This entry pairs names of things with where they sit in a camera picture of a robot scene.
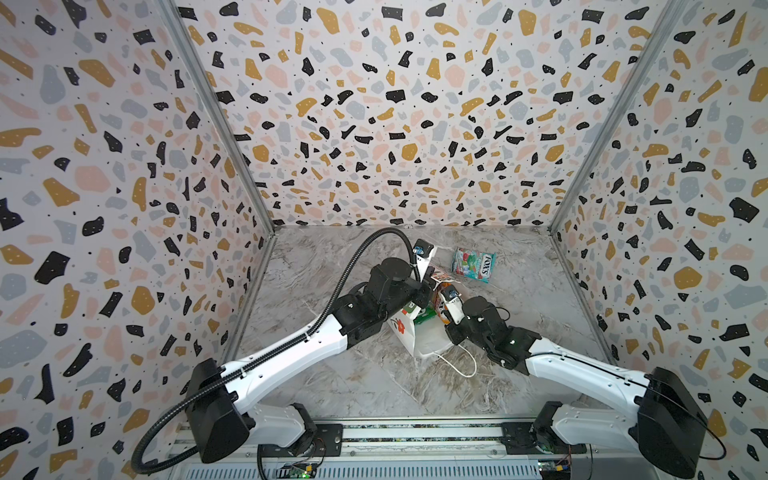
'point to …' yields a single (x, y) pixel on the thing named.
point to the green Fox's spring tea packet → (425, 313)
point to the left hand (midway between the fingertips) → (434, 264)
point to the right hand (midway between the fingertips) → (442, 307)
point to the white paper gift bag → (422, 339)
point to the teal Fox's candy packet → (475, 264)
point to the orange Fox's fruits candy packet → (444, 280)
